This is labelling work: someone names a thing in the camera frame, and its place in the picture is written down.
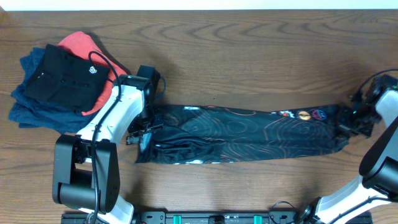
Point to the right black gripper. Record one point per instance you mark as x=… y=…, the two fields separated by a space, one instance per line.
x=344 y=122

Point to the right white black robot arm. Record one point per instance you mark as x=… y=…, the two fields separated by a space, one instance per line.
x=376 y=183

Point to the folded navy blue shirt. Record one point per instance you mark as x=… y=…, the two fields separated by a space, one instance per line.
x=30 y=113

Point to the black orange-patterned jersey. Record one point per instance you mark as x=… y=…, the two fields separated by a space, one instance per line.
x=214 y=135

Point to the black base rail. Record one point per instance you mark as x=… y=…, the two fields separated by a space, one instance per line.
x=212 y=218

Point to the folded black shirt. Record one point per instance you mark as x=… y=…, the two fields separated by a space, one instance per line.
x=66 y=80

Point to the folded red shirt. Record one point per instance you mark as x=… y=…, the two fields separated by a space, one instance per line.
x=80 y=45

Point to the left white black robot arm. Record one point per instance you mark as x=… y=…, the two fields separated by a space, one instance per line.
x=86 y=168

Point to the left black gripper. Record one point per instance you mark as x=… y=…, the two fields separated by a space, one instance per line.
x=144 y=132

